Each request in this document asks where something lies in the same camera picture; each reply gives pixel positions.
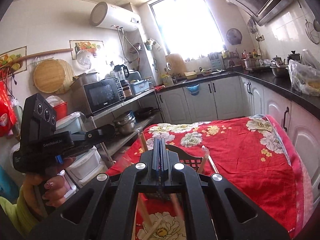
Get black plastic utensil basket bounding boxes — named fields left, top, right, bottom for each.
left=143, top=144, right=203, bottom=201

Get metal chopsticks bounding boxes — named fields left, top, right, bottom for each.
left=201, top=145, right=219, bottom=173

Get chopsticks bundle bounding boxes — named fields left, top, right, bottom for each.
left=170, top=146, right=209, bottom=218

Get green sleeve forearm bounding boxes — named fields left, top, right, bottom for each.
left=1, top=185, right=43, bottom=238

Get white lower kitchen cabinets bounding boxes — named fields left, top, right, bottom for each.
left=157, top=76, right=319, bottom=198

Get hanging ladles and utensils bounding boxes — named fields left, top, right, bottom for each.
left=297, top=0, right=319, bottom=44

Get left hand painted nails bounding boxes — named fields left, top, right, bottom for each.
left=22, top=157, right=76, bottom=218

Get red plastic bucket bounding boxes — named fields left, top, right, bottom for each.
left=46, top=95, right=67, bottom=120

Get white plastic drawer unit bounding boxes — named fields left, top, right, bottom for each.
left=10, top=111, right=106, bottom=201

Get red floral tablecloth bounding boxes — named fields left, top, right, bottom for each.
left=106, top=114, right=315, bottom=240

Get round bamboo tray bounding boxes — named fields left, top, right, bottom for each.
left=33, top=59, right=74, bottom=94

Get black microwave oven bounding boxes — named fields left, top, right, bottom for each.
left=71, top=76, right=125, bottom=116

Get stainless steel pots stack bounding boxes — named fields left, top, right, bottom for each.
left=113, top=111, right=136, bottom=135

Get metal shelf table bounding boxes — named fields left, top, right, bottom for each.
left=86, top=89, right=161, bottom=168

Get black blender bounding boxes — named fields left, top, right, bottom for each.
left=113, top=64, right=132, bottom=99

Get blue bowl on cabinet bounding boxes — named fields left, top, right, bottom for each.
left=186, top=84, right=200, bottom=96

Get white cylindrical water heater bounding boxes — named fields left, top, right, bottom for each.
left=89, top=2, right=141, bottom=32

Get clear plastic bag on counter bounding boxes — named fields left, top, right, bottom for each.
left=288, top=49, right=320, bottom=96

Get black pot on counter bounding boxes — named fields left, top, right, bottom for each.
left=287, top=50, right=301, bottom=63

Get round wall fan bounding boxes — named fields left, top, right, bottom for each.
left=226, top=28, right=242, bottom=46

